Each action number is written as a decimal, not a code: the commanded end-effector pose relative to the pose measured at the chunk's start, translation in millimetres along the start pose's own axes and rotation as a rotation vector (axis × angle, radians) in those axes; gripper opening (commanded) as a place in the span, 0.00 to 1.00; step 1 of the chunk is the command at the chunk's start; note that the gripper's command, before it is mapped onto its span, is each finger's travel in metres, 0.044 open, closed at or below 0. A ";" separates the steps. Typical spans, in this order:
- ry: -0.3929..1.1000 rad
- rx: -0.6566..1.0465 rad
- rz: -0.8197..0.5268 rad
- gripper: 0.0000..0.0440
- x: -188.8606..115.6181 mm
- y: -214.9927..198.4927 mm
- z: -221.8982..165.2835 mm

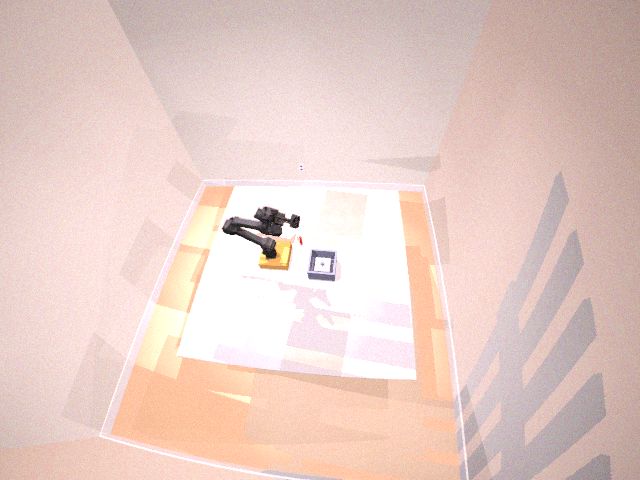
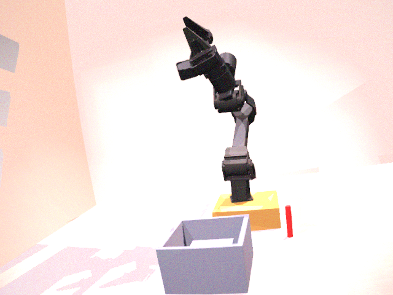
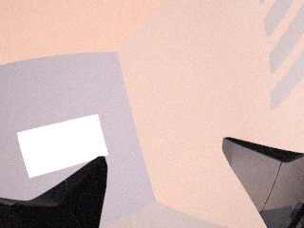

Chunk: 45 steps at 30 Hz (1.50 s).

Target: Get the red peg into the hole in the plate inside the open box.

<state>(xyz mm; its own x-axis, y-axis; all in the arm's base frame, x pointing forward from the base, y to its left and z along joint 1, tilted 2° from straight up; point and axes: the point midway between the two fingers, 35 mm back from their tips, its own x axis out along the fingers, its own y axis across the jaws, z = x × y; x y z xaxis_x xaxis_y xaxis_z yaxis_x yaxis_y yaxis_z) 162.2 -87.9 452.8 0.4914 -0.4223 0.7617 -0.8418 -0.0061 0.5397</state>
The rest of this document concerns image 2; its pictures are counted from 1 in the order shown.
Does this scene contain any red peg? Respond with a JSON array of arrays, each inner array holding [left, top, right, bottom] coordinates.
[[285, 205, 293, 238]]

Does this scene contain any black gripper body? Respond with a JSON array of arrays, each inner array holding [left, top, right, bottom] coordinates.
[[190, 30, 227, 80]]

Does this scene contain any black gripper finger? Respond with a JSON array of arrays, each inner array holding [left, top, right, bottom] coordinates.
[[182, 26, 213, 64], [183, 16, 209, 37]]

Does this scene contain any white square plate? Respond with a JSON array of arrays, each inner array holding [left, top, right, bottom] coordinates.
[[190, 238, 235, 246]]

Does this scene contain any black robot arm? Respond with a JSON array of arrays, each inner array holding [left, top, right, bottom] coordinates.
[[176, 52, 257, 203]]

